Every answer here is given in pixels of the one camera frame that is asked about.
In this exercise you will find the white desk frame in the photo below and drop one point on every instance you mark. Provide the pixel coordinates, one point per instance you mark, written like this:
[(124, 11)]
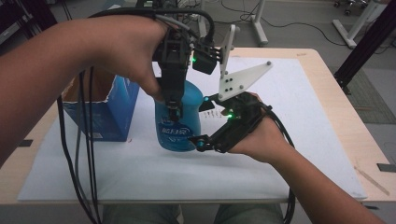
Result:
[(260, 25)]

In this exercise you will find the white foam mat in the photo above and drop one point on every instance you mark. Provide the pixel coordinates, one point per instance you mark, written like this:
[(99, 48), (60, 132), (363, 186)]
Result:
[(174, 177)]

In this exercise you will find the blue cardboard box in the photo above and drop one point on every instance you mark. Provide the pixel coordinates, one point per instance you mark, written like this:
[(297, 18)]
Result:
[(109, 118)]

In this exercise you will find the white upright desk leg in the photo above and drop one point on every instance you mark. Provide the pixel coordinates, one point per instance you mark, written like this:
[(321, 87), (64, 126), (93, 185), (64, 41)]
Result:
[(201, 18)]

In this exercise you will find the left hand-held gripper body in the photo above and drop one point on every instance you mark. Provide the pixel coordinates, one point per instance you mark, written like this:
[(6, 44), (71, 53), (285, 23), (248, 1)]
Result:
[(174, 62)]

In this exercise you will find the person's right hand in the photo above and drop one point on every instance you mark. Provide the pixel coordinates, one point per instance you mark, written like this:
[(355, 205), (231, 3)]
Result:
[(267, 143)]

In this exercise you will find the dark tape patch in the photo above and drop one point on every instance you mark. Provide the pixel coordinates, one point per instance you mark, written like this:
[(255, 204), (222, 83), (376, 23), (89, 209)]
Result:
[(386, 168), (25, 143)]

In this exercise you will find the office chair base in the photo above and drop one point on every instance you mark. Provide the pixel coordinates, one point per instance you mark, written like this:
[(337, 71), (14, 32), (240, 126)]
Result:
[(350, 6)]

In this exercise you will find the white slanted desk leg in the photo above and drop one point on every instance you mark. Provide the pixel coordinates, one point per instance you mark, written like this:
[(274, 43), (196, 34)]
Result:
[(358, 23)]

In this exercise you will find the blue bottle with white cap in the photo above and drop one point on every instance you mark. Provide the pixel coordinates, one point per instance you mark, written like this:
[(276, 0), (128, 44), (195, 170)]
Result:
[(186, 133)]

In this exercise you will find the grey floor mat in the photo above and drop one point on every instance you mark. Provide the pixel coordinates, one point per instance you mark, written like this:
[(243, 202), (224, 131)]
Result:
[(370, 99)]

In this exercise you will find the black metal post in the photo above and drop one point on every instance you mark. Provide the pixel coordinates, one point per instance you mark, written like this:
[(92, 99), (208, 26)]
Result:
[(367, 40)]

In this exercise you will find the person's right leg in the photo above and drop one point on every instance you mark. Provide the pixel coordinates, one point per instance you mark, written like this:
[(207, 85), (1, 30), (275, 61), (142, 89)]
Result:
[(249, 214)]

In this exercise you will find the person's left hand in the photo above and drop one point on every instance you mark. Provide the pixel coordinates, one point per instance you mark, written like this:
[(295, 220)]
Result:
[(124, 46)]

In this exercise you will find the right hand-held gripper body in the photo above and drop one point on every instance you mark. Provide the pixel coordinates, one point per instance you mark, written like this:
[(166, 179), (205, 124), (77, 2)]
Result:
[(243, 118)]

